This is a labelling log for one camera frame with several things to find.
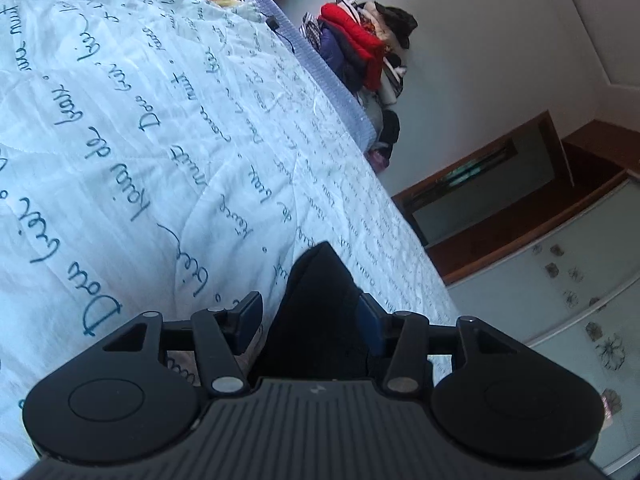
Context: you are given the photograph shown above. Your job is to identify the black charger cable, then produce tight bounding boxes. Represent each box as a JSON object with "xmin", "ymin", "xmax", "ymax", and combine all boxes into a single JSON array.
[{"xmin": 249, "ymin": 1, "xmax": 302, "ymax": 57}]

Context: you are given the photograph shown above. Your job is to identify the navy blue jacket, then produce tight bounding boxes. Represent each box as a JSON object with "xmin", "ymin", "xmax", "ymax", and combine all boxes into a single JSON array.
[{"xmin": 319, "ymin": 24, "xmax": 367, "ymax": 93}]

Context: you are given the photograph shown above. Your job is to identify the black hat on pile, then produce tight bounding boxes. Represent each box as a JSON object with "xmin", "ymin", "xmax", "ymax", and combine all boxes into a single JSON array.
[{"xmin": 374, "ymin": 1, "xmax": 419, "ymax": 50}]

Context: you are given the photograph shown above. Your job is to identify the white script-print quilt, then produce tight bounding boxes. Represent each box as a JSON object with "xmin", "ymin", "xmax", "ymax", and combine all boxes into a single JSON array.
[{"xmin": 1, "ymin": 0, "xmax": 454, "ymax": 479}]

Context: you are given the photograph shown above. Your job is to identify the black pants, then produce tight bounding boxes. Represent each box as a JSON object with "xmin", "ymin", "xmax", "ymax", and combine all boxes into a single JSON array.
[{"xmin": 248, "ymin": 242, "xmax": 388, "ymax": 386}]

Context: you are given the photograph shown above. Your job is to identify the brown wooden door frame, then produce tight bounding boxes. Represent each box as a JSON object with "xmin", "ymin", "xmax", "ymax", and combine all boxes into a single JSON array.
[{"xmin": 393, "ymin": 112, "xmax": 639, "ymax": 285}]

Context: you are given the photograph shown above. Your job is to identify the red puffer jacket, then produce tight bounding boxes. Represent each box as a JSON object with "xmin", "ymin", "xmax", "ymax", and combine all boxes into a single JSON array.
[{"xmin": 320, "ymin": 3, "xmax": 385, "ymax": 91}]

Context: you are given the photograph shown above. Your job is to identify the black garment beside pile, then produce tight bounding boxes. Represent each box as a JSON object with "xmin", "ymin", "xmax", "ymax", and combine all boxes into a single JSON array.
[{"xmin": 378, "ymin": 108, "xmax": 400, "ymax": 145}]

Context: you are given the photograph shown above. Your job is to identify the white and cream clothes stack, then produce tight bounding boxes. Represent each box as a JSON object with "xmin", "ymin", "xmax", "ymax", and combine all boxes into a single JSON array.
[{"xmin": 299, "ymin": 0, "xmax": 407, "ymax": 106}]

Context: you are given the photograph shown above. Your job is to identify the purple cloth item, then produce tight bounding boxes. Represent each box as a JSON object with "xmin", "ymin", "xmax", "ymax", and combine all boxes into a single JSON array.
[{"xmin": 367, "ymin": 148, "xmax": 392, "ymax": 174}]

